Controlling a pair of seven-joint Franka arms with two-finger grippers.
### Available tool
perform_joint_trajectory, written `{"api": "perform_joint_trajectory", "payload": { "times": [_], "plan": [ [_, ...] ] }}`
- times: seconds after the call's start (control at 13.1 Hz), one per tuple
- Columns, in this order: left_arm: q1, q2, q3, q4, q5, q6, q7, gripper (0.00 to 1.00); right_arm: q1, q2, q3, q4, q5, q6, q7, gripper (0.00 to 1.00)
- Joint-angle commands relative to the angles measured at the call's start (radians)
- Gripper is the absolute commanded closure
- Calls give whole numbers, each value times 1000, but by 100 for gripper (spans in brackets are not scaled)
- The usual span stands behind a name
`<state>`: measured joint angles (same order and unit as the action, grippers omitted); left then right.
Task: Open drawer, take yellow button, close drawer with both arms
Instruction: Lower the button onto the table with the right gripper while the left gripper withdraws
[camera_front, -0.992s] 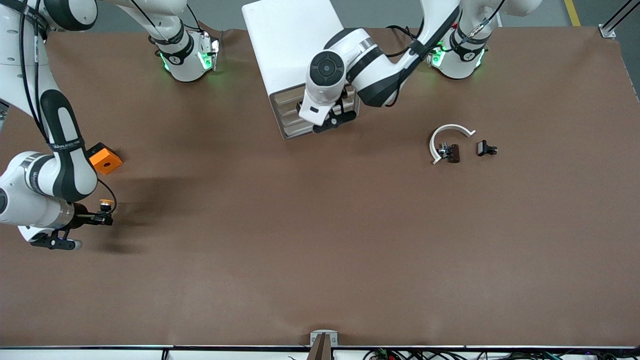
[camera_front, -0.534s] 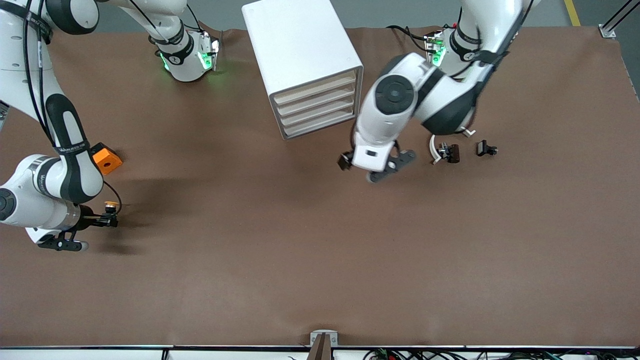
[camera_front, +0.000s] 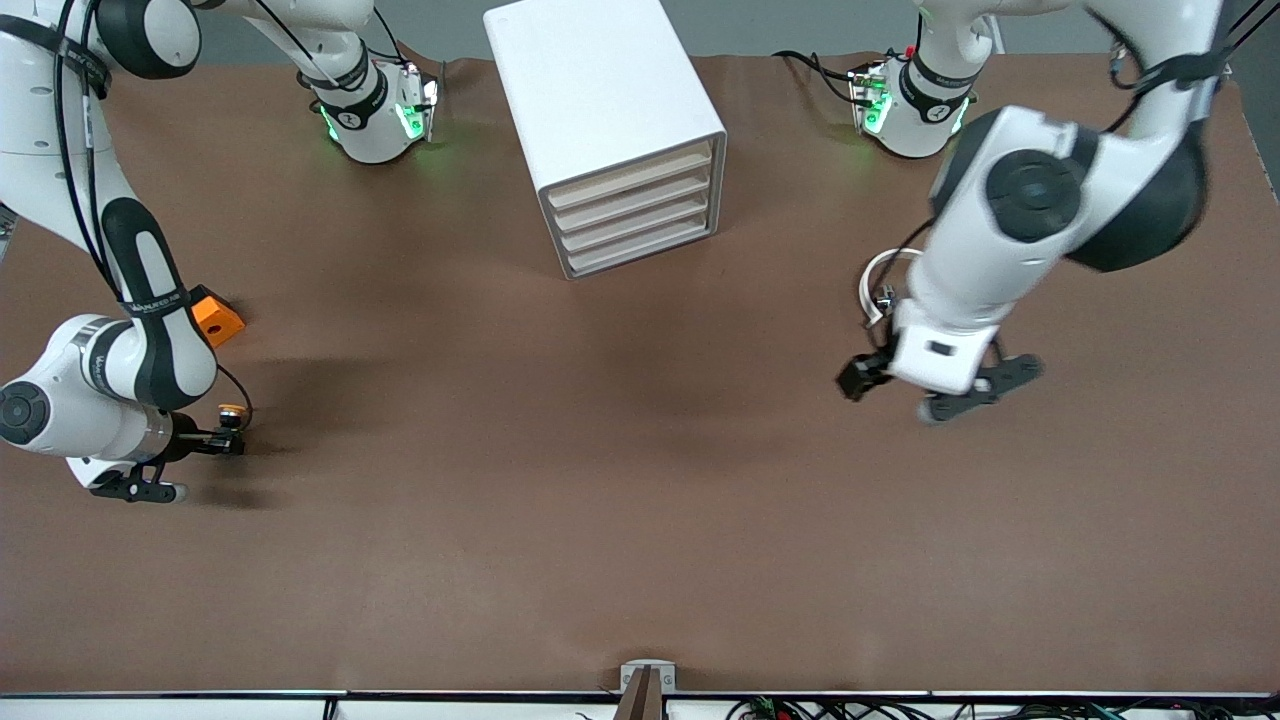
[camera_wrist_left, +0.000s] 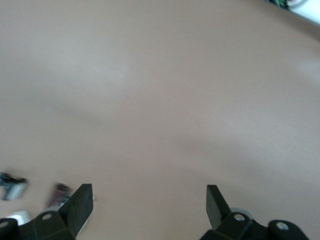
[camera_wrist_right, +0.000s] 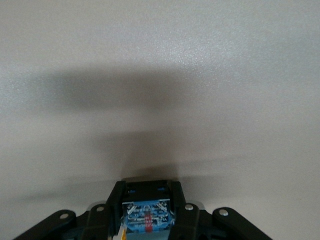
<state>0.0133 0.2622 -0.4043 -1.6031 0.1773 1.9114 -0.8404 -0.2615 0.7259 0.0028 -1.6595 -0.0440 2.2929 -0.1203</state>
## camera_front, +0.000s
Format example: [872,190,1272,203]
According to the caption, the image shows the orange and black button housing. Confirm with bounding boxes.
[190,285,246,349]

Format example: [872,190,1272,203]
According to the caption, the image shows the brown table cover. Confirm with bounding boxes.
[0,52,1280,696]

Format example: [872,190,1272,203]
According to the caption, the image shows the black cable at arm base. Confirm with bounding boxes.
[773,50,863,106]

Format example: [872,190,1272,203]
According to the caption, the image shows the grey metal bracket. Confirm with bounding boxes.
[620,660,677,693]

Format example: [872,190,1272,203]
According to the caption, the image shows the aluminium profile frame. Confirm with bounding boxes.
[1222,0,1277,49]

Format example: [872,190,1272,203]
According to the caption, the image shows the tangled cable bundle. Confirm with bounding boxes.
[725,696,1280,720]

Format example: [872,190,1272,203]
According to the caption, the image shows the white curved plastic ring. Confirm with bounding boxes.
[860,247,926,327]

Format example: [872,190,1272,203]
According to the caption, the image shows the white table edge rail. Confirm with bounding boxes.
[0,690,1280,720]

